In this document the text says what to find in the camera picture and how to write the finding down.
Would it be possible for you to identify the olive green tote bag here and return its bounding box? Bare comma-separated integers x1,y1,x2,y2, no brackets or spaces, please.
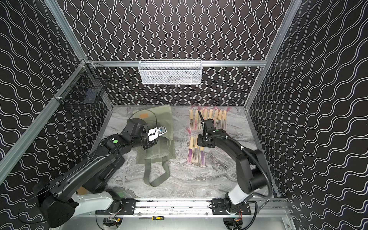
131,105,175,187

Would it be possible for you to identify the eleventh bamboo folding fan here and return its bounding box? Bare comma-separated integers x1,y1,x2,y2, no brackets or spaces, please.
199,147,206,166

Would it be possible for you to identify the folding fan with pink paper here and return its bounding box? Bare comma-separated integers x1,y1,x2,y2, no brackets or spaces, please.
194,108,198,130

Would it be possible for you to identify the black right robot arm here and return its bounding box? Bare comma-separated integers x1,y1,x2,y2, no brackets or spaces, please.
197,119,273,213

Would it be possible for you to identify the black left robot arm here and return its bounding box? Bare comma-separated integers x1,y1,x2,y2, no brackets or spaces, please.
33,118,167,228

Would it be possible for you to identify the horizontal aluminium back bar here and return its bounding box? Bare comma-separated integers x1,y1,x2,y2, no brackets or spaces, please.
89,60,266,68

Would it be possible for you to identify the left aluminium side bar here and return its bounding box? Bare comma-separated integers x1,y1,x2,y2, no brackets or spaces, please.
1,64,86,183

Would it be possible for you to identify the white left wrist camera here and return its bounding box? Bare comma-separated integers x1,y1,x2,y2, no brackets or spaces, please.
148,126,167,142

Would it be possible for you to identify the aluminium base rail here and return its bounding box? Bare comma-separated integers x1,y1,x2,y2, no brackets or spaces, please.
97,198,290,218

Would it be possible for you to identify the white wire mesh basket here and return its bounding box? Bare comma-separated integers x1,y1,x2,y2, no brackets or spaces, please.
138,64,203,85

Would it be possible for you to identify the yellow handled screwdriver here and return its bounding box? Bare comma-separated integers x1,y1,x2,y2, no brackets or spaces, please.
139,216,165,220

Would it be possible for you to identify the black wire mesh basket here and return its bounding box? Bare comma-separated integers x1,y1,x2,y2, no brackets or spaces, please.
54,61,112,115

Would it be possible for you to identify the right aluminium frame post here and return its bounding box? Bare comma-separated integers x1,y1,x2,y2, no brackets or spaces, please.
244,0,302,111

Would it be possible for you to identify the aluminium corner frame post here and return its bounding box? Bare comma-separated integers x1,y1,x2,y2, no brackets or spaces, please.
44,0,87,60

